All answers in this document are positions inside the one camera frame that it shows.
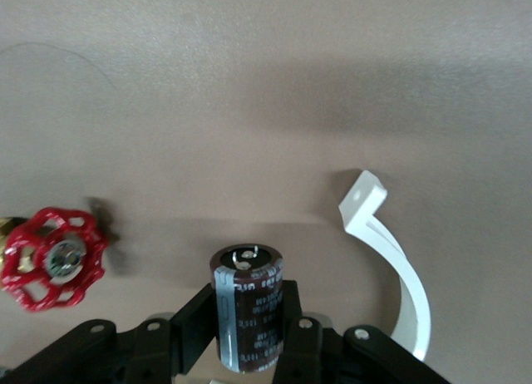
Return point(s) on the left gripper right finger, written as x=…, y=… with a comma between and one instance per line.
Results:
x=332, y=359

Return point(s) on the red handwheel brass valve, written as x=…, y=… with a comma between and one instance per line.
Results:
x=64, y=261

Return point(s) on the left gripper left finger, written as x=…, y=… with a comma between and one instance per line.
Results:
x=124, y=359

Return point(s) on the dark brown cylindrical capacitor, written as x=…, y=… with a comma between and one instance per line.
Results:
x=249, y=313

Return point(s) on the white curved plastic bracket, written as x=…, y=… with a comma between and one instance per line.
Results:
x=415, y=309

